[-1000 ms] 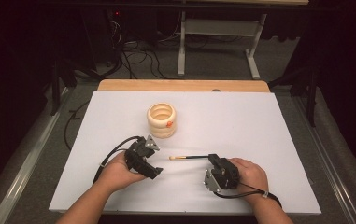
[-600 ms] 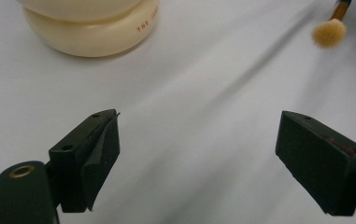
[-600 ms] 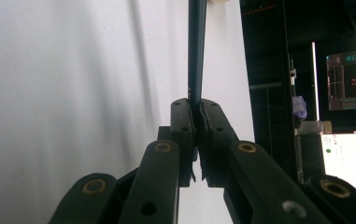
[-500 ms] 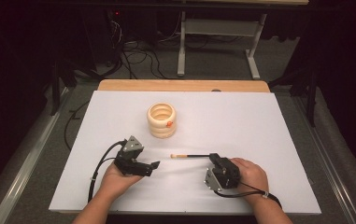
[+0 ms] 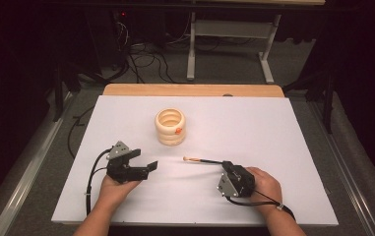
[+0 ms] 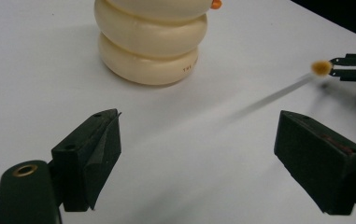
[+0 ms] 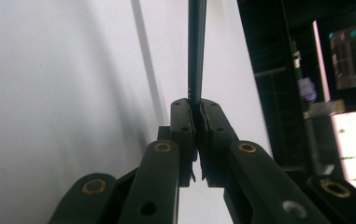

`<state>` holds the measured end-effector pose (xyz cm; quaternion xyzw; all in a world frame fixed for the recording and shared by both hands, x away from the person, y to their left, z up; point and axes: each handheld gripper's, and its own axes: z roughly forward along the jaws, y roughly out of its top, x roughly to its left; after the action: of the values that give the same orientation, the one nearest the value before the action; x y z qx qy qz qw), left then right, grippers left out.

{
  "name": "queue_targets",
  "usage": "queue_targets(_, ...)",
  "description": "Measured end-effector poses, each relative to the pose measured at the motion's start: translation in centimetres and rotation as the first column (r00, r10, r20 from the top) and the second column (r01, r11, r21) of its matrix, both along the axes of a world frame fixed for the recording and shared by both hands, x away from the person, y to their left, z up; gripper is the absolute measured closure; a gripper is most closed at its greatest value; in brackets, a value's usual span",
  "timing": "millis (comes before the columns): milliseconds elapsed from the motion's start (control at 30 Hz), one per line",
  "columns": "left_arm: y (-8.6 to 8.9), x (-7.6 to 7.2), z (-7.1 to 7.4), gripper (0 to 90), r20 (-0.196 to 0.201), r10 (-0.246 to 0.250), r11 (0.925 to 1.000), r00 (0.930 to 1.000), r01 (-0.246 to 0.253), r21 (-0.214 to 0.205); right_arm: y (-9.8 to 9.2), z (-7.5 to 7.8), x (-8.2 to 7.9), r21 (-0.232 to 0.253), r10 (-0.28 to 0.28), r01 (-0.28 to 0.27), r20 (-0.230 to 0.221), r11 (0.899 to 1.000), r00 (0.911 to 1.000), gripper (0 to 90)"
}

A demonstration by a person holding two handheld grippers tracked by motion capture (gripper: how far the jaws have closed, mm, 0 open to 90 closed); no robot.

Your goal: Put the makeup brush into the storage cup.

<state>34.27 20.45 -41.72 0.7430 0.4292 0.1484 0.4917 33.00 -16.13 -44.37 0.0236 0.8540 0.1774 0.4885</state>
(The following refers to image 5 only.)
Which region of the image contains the person's left hand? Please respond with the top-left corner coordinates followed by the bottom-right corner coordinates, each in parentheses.
top-left (96, 175), bottom-right (143, 212)

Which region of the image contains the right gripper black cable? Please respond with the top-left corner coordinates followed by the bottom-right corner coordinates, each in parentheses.
top-left (224, 190), bottom-right (297, 221)

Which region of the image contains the wooden table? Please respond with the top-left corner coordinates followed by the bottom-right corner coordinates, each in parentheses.
top-left (102, 83), bottom-right (285, 98)

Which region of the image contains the black computer tower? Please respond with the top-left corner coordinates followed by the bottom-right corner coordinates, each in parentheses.
top-left (86, 9), bottom-right (131, 71)

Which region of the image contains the white table board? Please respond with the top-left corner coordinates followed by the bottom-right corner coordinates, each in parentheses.
top-left (50, 94), bottom-right (340, 227)

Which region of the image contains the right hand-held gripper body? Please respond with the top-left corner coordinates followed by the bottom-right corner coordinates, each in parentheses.
top-left (217, 164), bottom-right (257, 199)

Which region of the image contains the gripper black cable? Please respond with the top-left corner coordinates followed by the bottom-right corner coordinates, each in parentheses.
top-left (224, 190), bottom-right (297, 221)
top-left (85, 148), bottom-right (112, 216)

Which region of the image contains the black floor cable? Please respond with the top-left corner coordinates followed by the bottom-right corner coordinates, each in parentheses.
top-left (67, 104), bottom-right (95, 158)

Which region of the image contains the grey metal floor rail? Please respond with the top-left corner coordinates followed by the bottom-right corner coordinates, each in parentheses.
top-left (0, 91), bottom-right (75, 236)
top-left (308, 100), bottom-right (375, 236)

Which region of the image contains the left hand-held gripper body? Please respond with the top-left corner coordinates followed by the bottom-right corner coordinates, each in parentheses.
top-left (105, 141), bottom-right (150, 184)

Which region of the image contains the black metal stand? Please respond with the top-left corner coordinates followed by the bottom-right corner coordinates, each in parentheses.
top-left (52, 62), bottom-right (82, 123)
top-left (282, 65), bottom-right (338, 135)

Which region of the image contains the cream ribbed round holder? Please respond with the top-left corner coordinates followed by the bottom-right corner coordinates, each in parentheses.
top-left (155, 107), bottom-right (187, 147)

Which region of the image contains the person's right hand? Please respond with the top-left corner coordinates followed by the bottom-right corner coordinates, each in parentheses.
top-left (245, 166), bottom-right (283, 215)

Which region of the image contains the black-handled makeup brush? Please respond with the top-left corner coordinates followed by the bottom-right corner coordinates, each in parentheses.
top-left (182, 155), bottom-right (224, 165)

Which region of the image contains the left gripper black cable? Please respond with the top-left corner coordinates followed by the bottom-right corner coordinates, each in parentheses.
top-left (85, 148), bottom-right (112, 216)

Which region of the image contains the white metal desk frame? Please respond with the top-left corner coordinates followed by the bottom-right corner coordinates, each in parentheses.
top-left (186, 11), bottom-right (282, 85)

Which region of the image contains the tangle of black floor cables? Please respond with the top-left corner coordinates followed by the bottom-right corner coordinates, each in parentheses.
top-left (110, 19), bottom-right (178, 85)

